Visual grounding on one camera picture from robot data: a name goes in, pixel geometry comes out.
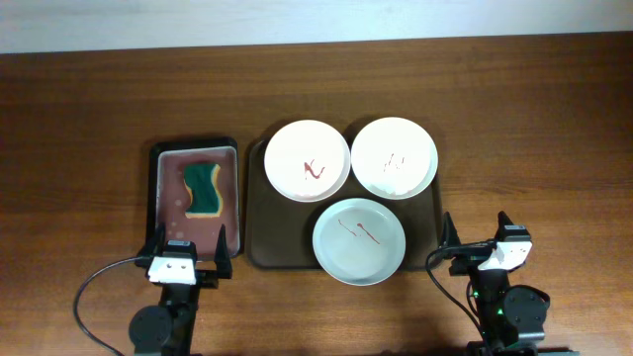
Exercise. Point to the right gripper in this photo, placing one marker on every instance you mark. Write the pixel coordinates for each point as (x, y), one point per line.
(469, 258)

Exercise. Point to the metal pan with reddish water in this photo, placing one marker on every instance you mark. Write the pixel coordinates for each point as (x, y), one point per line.
(173, 198)

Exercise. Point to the white plate with red squiggle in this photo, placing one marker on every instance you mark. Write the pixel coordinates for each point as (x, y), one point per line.
(307, 161)

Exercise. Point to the large brown serving tray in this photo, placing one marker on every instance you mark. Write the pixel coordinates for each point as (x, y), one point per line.
(278, 232)

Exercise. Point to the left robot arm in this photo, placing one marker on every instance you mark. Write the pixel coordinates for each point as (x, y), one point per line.
(168, 327)

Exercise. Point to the small black tray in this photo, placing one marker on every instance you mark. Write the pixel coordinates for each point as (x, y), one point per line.
(152, 178)

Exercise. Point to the green and yellow sponge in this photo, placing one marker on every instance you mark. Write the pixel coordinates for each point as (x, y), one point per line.
(201, 183)

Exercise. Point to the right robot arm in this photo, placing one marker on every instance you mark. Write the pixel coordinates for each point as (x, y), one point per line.
(510, 319)

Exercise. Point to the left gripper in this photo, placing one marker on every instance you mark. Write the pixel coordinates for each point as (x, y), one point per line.
(223, 270)

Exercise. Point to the white plate with faint stains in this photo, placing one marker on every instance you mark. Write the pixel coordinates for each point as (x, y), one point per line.
(394, 158)

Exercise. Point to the pale grey plate red streaks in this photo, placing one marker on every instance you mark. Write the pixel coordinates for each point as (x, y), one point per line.
(359, 242)

